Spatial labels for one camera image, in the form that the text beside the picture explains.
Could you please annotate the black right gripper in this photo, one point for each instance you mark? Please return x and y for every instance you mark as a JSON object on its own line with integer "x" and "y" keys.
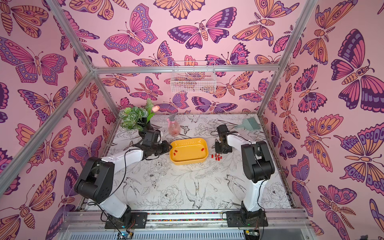
{"x": 223, "y": 147}

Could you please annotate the green artificial plant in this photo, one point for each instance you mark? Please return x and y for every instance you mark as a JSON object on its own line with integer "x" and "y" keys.
{"x": 131, "y": 117}

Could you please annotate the yellow plastic storage tray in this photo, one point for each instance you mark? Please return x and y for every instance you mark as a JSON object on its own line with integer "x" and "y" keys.
{"x": 188, "y": 151}

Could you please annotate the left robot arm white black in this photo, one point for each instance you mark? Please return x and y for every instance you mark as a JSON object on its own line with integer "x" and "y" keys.
{"x": 97, "y": 177}

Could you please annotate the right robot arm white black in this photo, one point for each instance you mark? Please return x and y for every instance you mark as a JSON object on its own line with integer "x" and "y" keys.
{"x": 258, "y": 168}

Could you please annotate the aluminium frame post right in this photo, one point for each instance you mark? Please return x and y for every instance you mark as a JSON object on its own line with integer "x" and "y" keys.
{"x": 301, "y": 23}

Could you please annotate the aluminium frame post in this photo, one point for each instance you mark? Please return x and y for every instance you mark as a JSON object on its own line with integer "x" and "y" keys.
{"x": 69, "y": 26}
{"x": 301, "y": 23}

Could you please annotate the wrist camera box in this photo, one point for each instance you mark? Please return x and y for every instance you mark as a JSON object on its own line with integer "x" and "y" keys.
{"x": 223, "y": 131}
{"x": 152, "y": 137}

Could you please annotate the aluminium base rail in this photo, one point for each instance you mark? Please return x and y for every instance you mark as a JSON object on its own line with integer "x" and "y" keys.
{"x": 216, "y": 219}

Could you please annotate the white wire basket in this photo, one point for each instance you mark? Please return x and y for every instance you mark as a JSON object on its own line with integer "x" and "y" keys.
{"x": 193, "y": 82}

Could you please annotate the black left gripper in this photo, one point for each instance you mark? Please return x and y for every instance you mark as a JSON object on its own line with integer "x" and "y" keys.
{"x": 167, "y": 148}

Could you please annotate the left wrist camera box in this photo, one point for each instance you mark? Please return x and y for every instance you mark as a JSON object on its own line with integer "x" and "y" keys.
{"x": 152, "y": 137}

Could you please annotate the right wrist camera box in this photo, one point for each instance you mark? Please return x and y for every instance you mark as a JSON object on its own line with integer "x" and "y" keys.
{"x": 223, "y": 131}

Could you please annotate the pink spray bottle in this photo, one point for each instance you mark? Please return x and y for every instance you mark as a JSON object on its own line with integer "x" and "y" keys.
{"x": 173, "y": 126}

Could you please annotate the black glossy vase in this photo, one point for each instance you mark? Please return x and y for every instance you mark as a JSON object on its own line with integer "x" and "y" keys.
{"x": 145, "y": 127}

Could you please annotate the aluminium frame top bar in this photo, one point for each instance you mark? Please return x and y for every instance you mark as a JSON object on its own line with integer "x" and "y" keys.
{"x": 203, "y": 68}

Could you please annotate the aluminium frame post left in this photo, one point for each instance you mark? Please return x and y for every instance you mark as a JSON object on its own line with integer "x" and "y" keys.
{"x": 69, "y": 26}

